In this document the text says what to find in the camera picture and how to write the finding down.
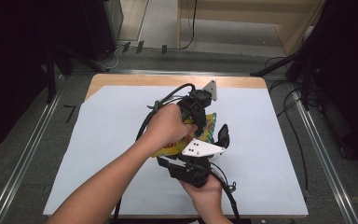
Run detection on black floor cables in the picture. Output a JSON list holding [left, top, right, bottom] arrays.
[[264, 55, 312, 195]]

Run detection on hanging black cable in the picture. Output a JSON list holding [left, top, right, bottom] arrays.
[[180, 0, 199, 51]]

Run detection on hand-held gripper cable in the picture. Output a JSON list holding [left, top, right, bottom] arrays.
[[209, 161, 242, 220], [113, 82, 198, 224]]

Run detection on metal floor rail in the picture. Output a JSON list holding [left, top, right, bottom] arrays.
[[291, 90, 358, 224], [71, 68, 253, 77], [0, 74, 67, 224]]

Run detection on yellow green spouted pouch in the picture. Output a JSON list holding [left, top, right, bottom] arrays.
[[150, 112, 218, 159]]

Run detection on right hand-held gripper cable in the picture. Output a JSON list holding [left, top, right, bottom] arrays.
[[209, 161, 242, 220]]

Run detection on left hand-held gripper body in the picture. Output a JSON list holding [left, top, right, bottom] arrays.
[[177, 78, 218, 125]]

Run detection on black cabinet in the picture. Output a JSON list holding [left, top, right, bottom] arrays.
[[80, 0, 125, 63]]

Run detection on white floor cable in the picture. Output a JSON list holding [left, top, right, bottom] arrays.
[[101, 46, 121, 70]]

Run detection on person's right hand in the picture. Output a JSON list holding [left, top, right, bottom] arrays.
[[179, 172, 226, 218]]

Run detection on dark curtain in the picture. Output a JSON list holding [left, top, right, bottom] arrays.
[[0, 0, 87, 158], [301, 0, 358, 171]]

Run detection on black stand leg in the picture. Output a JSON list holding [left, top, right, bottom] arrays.
[[250, 50, 311, 110], [45, 43, 108, 105]]

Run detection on left hand-held gripper cable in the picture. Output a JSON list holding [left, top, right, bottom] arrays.
[[113, 82, 198, 224]]

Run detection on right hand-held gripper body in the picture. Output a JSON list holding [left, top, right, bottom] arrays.
[[167, 138, 227, 189]]

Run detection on light wooden shelf unit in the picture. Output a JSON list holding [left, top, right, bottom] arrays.
[[176, 0, 326, 58]]

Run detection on person's left hand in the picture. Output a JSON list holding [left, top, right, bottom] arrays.
[[141, 103, 199, 154]]

